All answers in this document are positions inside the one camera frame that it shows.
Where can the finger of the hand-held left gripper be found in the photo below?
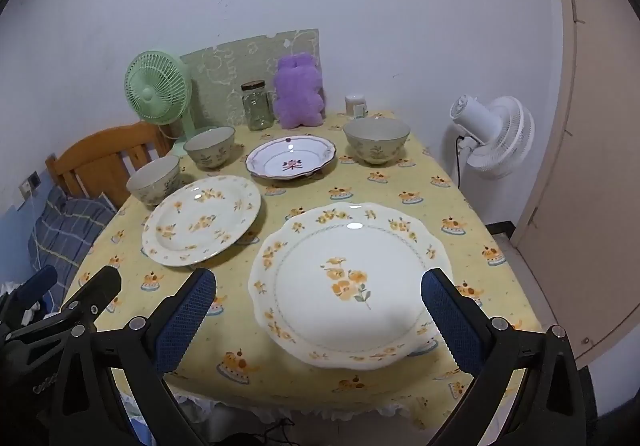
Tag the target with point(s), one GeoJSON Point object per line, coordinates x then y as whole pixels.
{"type": "Point", "coordinates": [97, 291]}
{"type": "Point", "coordinates": [37, 282]}

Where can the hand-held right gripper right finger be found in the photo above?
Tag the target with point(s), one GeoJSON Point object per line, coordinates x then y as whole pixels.
{"type": "Point", "coordinates": [450, 321]}

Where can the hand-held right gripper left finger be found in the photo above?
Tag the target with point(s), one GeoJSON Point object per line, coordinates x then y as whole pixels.
{"type": "Point", "coordinates": [185, 321]}

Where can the medium yellow flower plate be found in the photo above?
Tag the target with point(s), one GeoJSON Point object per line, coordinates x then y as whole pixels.
{"type": "Point", "coordinates": [200, 221]}

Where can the large yellow flower plate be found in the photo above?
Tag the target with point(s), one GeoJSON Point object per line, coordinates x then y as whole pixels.
{"type": "Point", "coordinates": [350, 276]}

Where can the small floral ceramic bowl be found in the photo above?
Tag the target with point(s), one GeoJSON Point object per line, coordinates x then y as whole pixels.
{"type": "Point", "coordinates": [150, 186]}
{"type": "Point", "coordinates": [210, 150]}

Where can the large floral ceramic bowl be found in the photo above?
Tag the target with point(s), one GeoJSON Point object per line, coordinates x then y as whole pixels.
{"type": "Point", "coordinates": [375, 145]}

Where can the red pattern white plate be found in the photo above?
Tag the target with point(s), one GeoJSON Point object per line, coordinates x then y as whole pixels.
{"type": "Point", "coordinates": [290, 160]}

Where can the blue plaid pillow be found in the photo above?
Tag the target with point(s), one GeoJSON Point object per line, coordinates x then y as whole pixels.
{"type": "Point", "coordinates": [65, 231]}

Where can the yellow cake print tablecloth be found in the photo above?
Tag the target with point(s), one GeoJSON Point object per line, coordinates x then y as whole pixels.
{"type": "Point", "coordinates": [425, 206]}

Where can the wooden chair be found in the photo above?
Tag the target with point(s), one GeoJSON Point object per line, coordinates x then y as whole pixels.
{"type": "Point", "coordinates": [95, 150]}

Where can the white standing fan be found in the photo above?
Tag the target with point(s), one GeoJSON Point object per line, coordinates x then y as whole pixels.
{"type": "Point", "coordinates": [500, 140]}

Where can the beige door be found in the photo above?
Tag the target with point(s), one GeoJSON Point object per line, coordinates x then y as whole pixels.
{"type": "Point", "coordinates": [590, 175]}

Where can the green desk fan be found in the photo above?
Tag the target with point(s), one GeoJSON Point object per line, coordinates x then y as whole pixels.
{"type": "Point", "coordinates": [150, 93]}

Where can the glass jar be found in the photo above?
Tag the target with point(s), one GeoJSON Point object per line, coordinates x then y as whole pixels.
{"type": "Point", "coordinates": [257, 110]}

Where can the white cotton swab container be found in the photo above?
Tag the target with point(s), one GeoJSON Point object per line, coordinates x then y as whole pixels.
{"type": "Point", "coordinates": [355, 103]}

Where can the purple plush toy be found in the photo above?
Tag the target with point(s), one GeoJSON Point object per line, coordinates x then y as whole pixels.
{"type": "Point", "coordinates": [297, 95]}

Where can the green patterned board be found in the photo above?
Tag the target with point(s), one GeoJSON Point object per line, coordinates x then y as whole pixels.
{"type": "Point", "coordinates": [220, 70]}

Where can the wall socket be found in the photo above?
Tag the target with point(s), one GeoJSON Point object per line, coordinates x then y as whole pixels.
{"type": "Point", "coordinates": [30, 183]}

